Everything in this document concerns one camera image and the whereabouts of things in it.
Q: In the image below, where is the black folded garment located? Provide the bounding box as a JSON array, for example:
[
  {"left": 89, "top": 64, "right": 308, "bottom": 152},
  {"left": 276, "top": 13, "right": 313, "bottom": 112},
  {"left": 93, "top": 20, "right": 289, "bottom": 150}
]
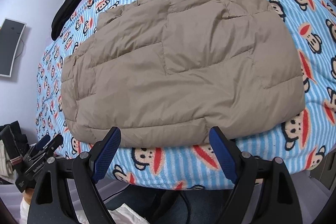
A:
[{"left": 51, "top": 0, "right": 82, "bottom": 41}]

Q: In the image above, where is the blue jeans leg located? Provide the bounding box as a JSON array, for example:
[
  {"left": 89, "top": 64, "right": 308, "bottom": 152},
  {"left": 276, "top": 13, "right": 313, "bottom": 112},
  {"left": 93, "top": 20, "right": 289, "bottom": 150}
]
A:
[{"left": 105, "top": 185, "right": 231, "bottom": 223}]

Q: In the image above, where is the tan puffer jacket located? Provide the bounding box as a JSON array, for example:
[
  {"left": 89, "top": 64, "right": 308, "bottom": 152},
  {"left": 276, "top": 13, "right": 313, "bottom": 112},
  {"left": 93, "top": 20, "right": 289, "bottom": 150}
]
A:
[{"left": 61, "top": 0, "right": 305, "bottom": 148}]

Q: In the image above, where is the wall mounted monitor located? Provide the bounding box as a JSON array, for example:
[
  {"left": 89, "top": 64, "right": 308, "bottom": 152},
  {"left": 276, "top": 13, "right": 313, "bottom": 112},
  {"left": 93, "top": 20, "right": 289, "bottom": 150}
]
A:
[{"left": 0, "top": 18, "right": 26, "bottom": 77}]

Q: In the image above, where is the white sleeve cuff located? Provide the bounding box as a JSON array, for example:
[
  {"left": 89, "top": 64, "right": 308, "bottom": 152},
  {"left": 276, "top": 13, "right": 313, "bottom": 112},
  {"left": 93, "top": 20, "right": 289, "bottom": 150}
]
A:
[{"left": 19, "top": 197, "right": 150, "bottom": 224}]

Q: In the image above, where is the blue striped monkey blanket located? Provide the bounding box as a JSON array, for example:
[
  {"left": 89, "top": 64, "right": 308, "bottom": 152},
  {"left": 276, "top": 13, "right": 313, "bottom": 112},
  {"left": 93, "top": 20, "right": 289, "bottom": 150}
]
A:
[{"left": 35, "top": 0, "right": 335, "bottom": 173}]

